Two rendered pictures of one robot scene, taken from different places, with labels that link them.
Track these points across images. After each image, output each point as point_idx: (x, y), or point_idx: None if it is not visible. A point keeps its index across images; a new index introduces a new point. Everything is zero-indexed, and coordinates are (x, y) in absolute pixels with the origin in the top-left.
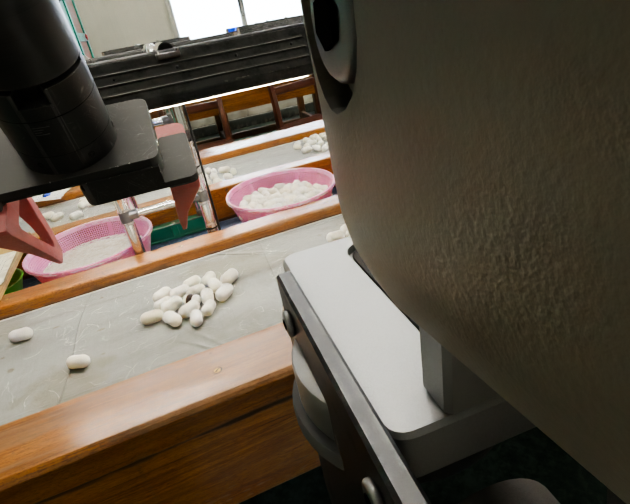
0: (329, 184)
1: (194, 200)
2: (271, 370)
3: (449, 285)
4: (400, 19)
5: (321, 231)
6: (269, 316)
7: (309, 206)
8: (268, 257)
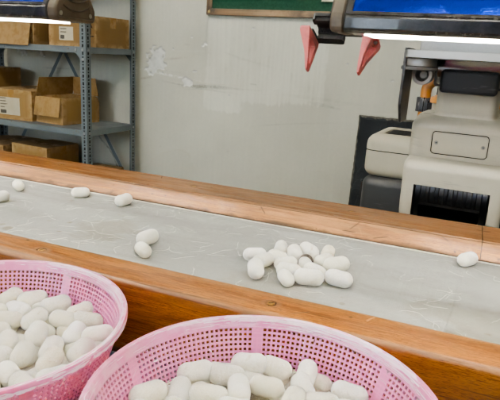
0: (136, 375)
1: None
2: None
3: None
4: None
5: (331, 305)
6: (490, 271)
7: (305, 313)
8: (444, 317)
